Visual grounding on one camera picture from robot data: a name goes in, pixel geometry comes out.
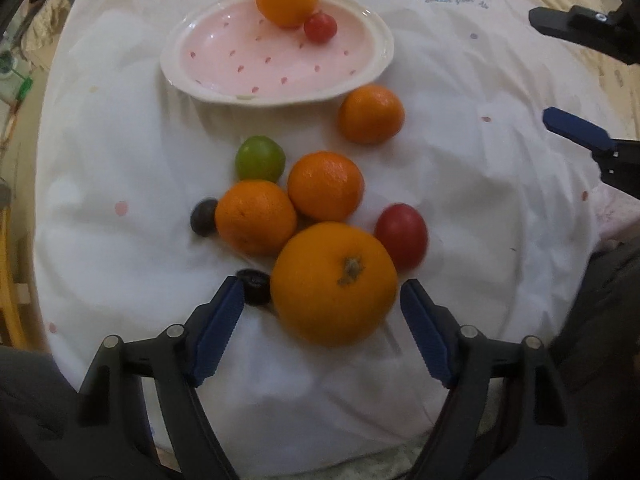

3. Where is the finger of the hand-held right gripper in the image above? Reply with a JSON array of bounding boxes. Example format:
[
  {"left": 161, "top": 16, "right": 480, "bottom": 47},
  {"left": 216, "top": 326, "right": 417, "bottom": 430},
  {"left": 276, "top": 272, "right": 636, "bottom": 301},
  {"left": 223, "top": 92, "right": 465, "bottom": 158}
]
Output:
[
  {"left": 542, "top": 106, "right": 640, "bottom": 196},
  {"left": 528, "top": 2, "right": 640, "bottom": 64}
]

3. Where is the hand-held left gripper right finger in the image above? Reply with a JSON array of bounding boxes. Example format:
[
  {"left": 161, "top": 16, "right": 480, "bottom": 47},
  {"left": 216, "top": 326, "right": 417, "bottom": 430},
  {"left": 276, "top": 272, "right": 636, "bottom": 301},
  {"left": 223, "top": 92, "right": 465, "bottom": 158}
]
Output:
[{"left": 399, "top": 279, "right": 569, "bottom": 480}]

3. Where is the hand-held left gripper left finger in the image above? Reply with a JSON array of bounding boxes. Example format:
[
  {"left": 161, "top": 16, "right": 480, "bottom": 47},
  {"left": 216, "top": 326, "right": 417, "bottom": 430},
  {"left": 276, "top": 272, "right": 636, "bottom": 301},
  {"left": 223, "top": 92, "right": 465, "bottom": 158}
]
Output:
[{"left": 75, "top": 276, "right": 246, "bottom": 480}]

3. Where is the dark grape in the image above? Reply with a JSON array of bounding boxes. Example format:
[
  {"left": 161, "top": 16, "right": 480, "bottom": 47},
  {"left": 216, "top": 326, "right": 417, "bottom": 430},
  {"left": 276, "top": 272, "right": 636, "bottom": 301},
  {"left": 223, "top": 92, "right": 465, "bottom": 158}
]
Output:
[
  {"left": 189, "top": 198, "right": 220, "bottom": 237},
  {"left": 236, "top": 269, "right": 273, "bottom": 307}
]

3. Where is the large orange with stem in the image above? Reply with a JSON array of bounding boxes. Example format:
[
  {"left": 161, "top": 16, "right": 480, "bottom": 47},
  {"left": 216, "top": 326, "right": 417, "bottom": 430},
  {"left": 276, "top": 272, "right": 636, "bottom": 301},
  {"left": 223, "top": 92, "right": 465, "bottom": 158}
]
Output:
[{"left": 270, "top": 221, "right": 399, "bottom": 348}]

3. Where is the small mandarin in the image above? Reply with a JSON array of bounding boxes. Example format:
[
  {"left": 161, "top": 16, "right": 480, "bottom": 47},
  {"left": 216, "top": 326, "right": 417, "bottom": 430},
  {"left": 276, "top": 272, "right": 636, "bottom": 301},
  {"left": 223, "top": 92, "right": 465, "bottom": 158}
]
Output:
[
  {"left": 338, "top": 84, "right": 406, "bottom": 145},
  {"left": 215, "top": 180, "right": 299, "bottom": 256},
  {"left": 287, "top": 151, "right": 366, "bottom": 223}
]

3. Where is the green lime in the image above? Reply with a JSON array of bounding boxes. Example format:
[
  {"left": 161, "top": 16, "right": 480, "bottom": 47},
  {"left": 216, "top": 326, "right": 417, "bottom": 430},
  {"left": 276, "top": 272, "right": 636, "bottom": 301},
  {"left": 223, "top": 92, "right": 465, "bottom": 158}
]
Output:
[{"left": 235, "top": 135, "right": 287, "bottom": 184}]

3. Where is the pink spotted plate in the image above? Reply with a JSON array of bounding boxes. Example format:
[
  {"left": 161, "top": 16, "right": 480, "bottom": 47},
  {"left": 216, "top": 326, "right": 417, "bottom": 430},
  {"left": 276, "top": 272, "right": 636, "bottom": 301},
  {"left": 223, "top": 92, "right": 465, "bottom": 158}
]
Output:
[{"left": 160, "top": 0, "right": 395, "bottom": 107}]

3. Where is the white printed cloth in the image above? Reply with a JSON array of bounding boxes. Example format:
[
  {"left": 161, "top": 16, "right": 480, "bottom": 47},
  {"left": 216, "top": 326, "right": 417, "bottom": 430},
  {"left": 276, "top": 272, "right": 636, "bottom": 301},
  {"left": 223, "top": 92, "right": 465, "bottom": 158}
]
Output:
[{"left": 35, "top": 0, "right": 618, "bottom": 478}]

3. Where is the small red cherry tomato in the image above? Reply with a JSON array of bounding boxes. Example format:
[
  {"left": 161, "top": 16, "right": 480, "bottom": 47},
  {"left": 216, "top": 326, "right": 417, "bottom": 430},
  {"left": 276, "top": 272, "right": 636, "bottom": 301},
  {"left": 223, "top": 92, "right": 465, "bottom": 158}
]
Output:
[{"left": 303, "top": 11, "right": 338, "bottom": 44}]

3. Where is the yellow wooden frame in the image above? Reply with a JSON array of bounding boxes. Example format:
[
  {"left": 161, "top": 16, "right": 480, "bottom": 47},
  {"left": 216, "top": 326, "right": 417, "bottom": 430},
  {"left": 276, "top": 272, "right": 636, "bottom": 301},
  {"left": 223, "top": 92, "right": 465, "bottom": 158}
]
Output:
[{"left": 0, "top": 205, "right": 32, "bottom": 348}]

